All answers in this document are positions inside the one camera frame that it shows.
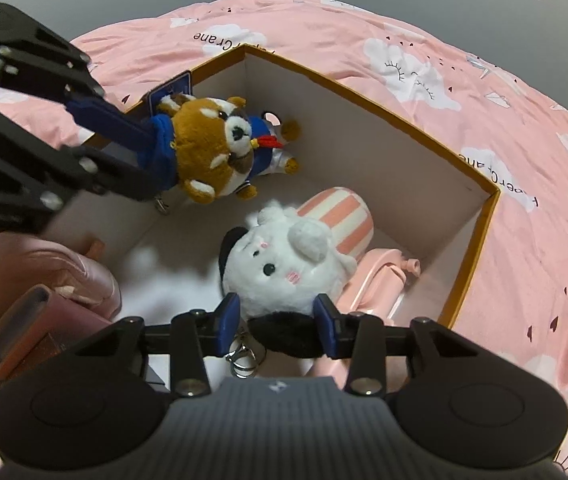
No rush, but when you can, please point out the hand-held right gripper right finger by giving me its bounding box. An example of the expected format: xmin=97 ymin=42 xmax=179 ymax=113
xmin=313 ymin=292 xmax=490 ymax=396

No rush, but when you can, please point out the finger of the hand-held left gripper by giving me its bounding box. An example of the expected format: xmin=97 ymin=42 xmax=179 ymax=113
xmin=0 ymin=2 xmax=157 ymax=153
xmin=0 ymin=100 xmax=170 ymax=235

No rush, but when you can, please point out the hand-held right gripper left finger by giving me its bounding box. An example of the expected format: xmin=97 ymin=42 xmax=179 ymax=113
xmin=71 ymin=292 xmax=242 ymax=397

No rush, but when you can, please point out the white plush dog black ear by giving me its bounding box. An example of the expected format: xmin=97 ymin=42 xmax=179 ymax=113
xmin=218 ymin=185 xmax=376 ymax=378

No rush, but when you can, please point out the brown plush dog blue jacket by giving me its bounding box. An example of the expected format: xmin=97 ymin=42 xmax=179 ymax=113
xmin=146 ymin=72 xmax=303 ymax=216

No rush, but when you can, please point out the maroon small box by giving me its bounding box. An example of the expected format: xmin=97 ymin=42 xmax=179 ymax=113
xmin=0 ymin=284 xmax=97 ymax=381

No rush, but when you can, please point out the orange cardboard box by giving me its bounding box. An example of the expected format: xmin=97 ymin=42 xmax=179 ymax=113
xmin=0 ymin=44 xmax=501 ymax=416

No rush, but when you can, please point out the pink printed blanket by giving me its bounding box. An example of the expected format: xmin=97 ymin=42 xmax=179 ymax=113
xmin=0 ymin=0 xmax=568 ymax=480

